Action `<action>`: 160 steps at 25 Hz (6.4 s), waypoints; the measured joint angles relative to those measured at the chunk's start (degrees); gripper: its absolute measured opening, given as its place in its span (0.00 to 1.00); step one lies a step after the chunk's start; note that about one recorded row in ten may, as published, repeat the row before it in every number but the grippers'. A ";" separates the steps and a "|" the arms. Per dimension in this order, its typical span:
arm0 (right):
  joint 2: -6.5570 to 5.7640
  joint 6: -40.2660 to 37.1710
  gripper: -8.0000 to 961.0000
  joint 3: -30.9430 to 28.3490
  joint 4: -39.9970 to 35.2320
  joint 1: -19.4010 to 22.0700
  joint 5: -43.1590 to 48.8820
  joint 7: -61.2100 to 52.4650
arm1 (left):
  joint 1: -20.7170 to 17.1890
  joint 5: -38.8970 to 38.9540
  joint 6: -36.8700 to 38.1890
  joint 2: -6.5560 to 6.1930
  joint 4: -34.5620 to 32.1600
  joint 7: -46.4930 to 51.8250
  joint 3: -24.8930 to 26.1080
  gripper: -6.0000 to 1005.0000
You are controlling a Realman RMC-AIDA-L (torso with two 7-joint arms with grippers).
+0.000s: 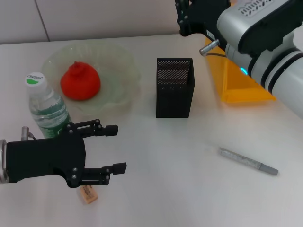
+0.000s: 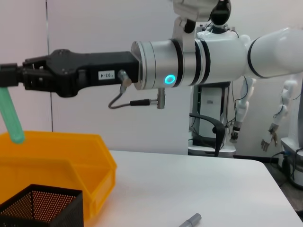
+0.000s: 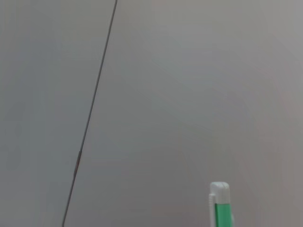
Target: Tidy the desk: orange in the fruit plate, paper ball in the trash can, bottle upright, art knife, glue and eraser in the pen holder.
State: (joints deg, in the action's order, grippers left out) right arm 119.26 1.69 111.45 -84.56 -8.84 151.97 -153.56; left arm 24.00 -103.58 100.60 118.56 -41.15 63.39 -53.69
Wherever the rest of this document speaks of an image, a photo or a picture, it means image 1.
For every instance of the clear water bottle green label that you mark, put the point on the clear water bottle green label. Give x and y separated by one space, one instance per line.
45 106

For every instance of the yellow plastic bin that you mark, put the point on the yellow plastic bin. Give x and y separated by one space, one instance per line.
236 89

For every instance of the grey marker pen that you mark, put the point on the grey marker pen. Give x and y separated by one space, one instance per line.
251 162

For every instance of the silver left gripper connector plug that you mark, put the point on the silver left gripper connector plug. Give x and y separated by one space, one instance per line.
25 133

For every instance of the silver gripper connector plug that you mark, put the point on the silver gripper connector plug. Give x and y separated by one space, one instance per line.
209 46
25 133

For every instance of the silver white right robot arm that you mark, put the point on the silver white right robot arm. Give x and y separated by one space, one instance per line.
272 66

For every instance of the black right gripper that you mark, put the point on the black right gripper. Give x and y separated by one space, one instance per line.
206 14

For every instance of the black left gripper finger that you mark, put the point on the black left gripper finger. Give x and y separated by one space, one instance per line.
119 168

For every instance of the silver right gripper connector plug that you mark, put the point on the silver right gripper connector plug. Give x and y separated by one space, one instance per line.
209 46

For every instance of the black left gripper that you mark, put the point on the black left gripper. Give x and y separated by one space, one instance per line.
42 158

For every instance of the clear green glass fruit plate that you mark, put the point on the clear green glass fruit plate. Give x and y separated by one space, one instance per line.
113 66

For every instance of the black mesh pen holder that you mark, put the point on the black mesh pen holder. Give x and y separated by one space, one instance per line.
174 94

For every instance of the beige eraser block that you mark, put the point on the beige eraser block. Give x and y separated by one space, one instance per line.
91 195

